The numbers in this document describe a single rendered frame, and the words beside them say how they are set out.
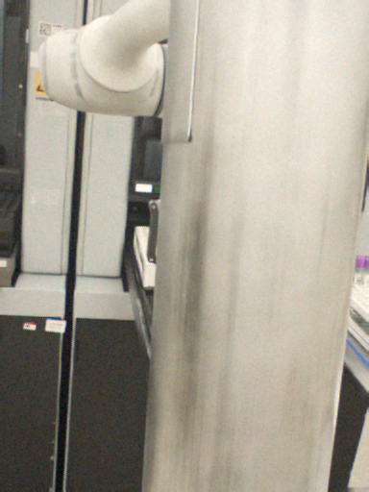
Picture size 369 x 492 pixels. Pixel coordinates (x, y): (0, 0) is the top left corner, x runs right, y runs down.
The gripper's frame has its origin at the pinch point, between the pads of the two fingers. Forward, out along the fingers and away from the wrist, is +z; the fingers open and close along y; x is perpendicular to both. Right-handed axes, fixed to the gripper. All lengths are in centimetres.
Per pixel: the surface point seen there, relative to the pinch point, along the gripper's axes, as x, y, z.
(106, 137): -47, 12, -18
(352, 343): 1.7, -32.1, 8.5
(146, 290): -20.5, 2.8, 9.1
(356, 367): 10.3, -28.6, 8.5
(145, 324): -6.7, 4.2, 10.2
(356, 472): -61, -84, 91
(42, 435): -38, 23, 57
